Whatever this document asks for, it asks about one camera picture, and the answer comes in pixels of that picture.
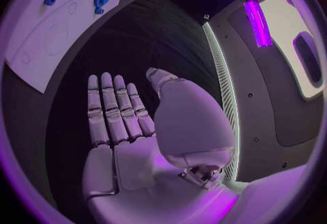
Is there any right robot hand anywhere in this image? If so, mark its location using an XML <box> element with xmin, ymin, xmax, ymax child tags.
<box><xmin>81</xmin><ymin>66</ymin><xmax>241</xmax><ymax>224</ymax></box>

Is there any white task board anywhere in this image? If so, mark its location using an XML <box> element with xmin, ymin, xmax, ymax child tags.
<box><xmin>4</xmin><ymin>0</ymin><xmax>147</xmax><ymax>94</ymax></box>

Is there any glowing light bar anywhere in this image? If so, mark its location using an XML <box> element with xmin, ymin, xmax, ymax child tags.
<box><xmin>241</xmin><ymin>0</ymin><xmax>274</xmax><ymax>49</ymax></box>

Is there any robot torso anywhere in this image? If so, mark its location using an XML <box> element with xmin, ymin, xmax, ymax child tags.
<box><xmin>201</xmin><ymin>0</ymin><xmax>326</xmax><ymax>185</ymax></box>

